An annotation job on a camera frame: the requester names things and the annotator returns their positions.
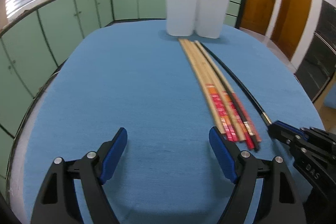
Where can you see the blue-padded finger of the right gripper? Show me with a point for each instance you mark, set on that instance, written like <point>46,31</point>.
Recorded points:
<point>285,133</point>

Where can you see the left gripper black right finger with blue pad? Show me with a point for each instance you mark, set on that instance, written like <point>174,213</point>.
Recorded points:
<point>279,200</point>

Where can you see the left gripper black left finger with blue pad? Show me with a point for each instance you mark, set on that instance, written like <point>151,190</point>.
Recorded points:
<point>57,201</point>

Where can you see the black chopstick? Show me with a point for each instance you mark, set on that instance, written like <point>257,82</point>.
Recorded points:
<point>252,99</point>
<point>250,137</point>

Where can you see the green lower kitchen cabinets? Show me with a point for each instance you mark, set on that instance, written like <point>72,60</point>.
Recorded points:
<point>36,44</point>

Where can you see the black oven cabinet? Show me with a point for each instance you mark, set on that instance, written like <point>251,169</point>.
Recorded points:
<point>318,65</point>

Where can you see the blue table cloth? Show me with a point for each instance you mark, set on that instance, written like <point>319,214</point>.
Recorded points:
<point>134,75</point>

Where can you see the wooden door right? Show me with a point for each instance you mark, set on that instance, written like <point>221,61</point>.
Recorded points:
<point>290,24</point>

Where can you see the white utensil holder right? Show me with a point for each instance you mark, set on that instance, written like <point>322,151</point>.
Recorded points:
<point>210,17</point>

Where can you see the white utensil holder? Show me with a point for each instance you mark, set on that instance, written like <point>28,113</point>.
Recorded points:
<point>210,17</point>
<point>180,17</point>

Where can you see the white utensil holder left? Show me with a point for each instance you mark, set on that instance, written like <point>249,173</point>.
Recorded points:
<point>180,17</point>

